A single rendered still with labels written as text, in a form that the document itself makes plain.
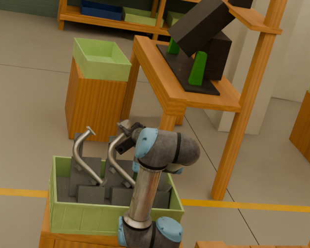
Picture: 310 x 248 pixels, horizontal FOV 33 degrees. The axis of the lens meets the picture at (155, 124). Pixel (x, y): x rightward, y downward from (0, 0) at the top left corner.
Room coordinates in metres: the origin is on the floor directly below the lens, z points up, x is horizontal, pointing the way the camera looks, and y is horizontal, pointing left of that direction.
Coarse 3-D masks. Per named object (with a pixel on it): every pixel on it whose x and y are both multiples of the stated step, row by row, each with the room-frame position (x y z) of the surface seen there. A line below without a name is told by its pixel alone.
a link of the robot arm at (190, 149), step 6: (186, 138) 1.72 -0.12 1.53; (192, 138) 1.75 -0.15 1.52; (186, 144) 1.70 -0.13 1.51; (192, 144) 1.72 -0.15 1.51; (180, 150) 1.68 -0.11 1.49; (186, 150) 1.69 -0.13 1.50; (192, 150) 1.70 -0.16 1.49; (198, 150) 1.74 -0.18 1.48; (180, 156) 1.68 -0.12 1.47; (186, 156) 1.69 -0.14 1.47; (192, 156) 1.70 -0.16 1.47; (198, 156) 1.74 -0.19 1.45; (180, 162) 1.69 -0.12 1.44; (186, 162) 1.70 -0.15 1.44; (192, 162) 1.73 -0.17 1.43; (168, 168) 1.96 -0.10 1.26; (174, 168) 1.91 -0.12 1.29; (180, 168) 2.01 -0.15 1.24
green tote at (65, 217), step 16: (64, 160) 2.34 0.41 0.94; (64, 176) 2.34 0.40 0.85; (176, 192) 2.26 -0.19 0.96; (64, 208) 1.95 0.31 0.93; (80, 208) 1.97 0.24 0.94; (96, 208) 1.99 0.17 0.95; (112, 208) 2.01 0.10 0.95; (128, 208) 2.03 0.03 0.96; (176, 208) 2.19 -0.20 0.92; (64, 224) 1.96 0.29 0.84; (80, 224) 1.98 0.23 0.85; (96, 224) 2.00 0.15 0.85; (112, 224) 2.02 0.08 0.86
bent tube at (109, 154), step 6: (120, 138) 2.31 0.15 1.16; (114, 144) 2.29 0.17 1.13; (108, 150) 2.28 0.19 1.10; (108, 156) 2.26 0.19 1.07; (114, 162) 2.26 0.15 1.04; (114, 168) 2.26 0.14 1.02; (120, 168) 2.26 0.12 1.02; (120, 174) 2.26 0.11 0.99; (126, 174) 2.27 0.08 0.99; (126, 180) 2.26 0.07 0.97; (132, 180) 2.27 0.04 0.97; (132, 186) 2.26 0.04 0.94
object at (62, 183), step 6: (60, 180) 2.30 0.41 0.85; (66, 180) 2.31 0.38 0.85; (60, 186) 2.24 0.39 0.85; (66, 186) 2.25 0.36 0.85; (60, 192) 2.19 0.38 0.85; (66, 192) 2.20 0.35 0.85; (60, 198) 2.14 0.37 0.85; (66, 198) 2.15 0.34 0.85; (72, 198) 2.16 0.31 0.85; (108, 198) 2.24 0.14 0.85; (108, 204) 2.19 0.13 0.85
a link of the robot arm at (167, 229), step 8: (160, 224) 1.74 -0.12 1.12; (168, 224) 1.76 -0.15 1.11; (176, 224) 1.78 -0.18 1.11; (152, 232) 1.72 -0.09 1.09; (160, 232) 1.72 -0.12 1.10; (168, 232) 1.71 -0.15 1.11; (176, 232) 1.73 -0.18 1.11; (152, 240) 1.70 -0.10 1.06; (160, 240) 1.71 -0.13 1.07; (168, 240) 1.71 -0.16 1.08; (176, 240) 1.72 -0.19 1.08
